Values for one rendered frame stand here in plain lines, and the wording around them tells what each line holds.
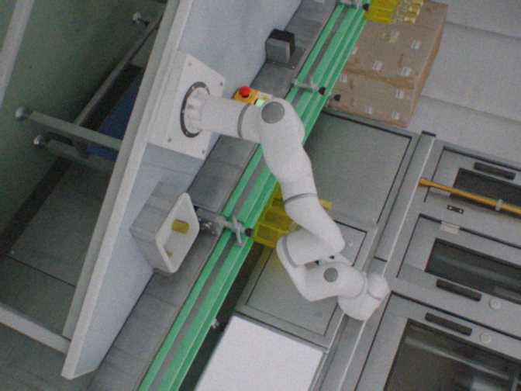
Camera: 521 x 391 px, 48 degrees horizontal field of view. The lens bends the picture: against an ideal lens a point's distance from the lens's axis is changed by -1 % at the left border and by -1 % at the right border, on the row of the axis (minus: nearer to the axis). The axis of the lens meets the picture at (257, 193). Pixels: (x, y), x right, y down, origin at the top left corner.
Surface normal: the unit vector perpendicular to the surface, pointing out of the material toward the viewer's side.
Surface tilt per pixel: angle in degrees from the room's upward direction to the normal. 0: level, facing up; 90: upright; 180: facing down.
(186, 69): 5
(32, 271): 90
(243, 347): 90
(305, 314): 90
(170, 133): 5
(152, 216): 90
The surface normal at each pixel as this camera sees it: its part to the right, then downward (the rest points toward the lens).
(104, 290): 0.90, 0.31
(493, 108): -0.09, -0.54
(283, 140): -0.16, -0.29
